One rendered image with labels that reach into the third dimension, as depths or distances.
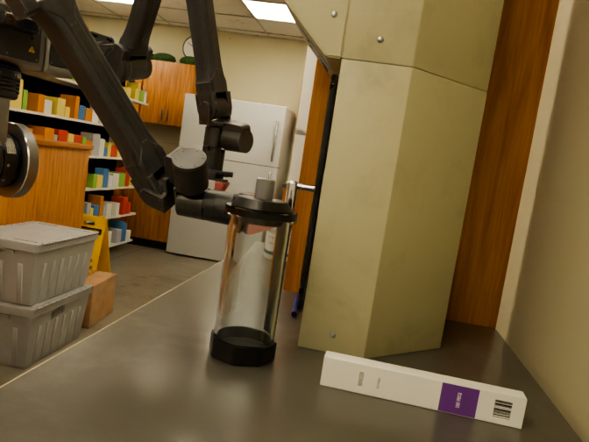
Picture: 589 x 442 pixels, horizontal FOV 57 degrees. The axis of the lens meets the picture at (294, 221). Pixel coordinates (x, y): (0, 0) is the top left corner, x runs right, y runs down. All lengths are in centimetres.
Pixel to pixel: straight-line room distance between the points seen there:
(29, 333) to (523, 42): 257
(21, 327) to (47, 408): 240
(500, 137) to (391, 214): 46
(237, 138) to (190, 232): 486
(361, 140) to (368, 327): 30
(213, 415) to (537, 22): 102
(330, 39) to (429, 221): 34
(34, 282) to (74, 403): 234
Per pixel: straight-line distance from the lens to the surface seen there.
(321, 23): 90
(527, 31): 131
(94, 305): 371
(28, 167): 154
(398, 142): 86
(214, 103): 133
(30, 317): 301
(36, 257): 294
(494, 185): 126
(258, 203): 76
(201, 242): 610
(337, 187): 86
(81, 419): 65
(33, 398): 69
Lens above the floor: 124
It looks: 6 degrees down
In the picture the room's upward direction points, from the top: 9 degrees clockwise
